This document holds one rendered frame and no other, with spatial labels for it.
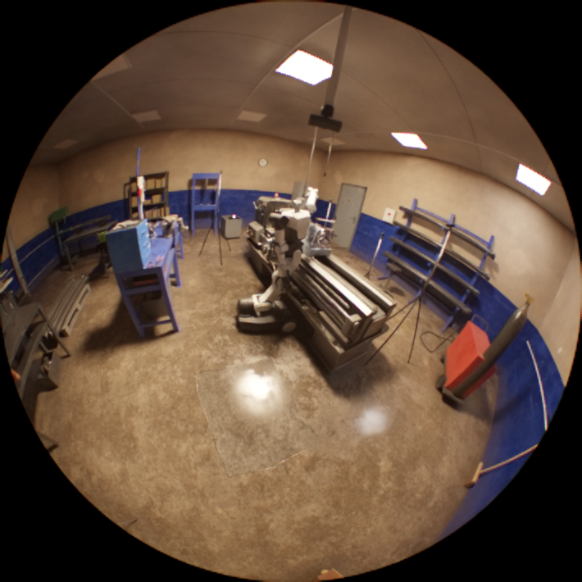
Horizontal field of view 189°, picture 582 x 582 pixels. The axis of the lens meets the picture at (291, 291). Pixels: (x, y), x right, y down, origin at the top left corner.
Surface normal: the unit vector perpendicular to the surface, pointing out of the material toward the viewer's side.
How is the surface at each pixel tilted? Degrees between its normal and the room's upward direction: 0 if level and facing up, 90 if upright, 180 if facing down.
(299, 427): 0
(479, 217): 90
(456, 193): 90
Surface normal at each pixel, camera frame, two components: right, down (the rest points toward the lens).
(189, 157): 0.45, 0.55
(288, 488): 0.17, -0.82
